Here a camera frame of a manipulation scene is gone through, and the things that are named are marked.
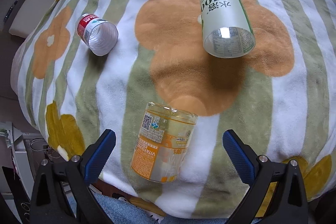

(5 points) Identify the white cushioned headboard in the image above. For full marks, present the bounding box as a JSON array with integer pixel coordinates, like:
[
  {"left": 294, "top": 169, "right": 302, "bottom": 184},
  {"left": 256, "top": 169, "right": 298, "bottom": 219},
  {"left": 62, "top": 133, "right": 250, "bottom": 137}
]
[{"left": 9, "top": 0, "right": 55, "bottom": 38}]

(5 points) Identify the green label clear plastic cup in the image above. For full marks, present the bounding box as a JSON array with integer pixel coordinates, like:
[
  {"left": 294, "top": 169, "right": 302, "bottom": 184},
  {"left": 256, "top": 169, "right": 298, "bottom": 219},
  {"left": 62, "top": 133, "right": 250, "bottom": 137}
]
[{"left": 199, "top": 0, "right": 256, "bottom": 59}]

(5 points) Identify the orange label clear plastic cup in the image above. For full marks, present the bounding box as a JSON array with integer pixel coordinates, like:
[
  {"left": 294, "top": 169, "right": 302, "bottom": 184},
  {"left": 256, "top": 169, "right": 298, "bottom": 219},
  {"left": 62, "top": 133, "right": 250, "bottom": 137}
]
[{"left": 131, "top": 102, "right": 198, "bottom": 183}]

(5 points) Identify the red label clear plastic cup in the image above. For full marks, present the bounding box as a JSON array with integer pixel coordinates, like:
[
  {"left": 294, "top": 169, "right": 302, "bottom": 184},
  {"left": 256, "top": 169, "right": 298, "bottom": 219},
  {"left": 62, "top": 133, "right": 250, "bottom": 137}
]
[{"left": 76, "top": 14, "right": 118, "bottom": 56}]

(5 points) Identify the striped floral fleece blanket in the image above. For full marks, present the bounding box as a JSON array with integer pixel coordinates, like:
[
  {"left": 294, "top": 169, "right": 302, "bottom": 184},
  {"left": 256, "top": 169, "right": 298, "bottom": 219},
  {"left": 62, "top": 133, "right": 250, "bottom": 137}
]
[{"left": 11, "top": 0, "right": 335, "bottom": 218}]

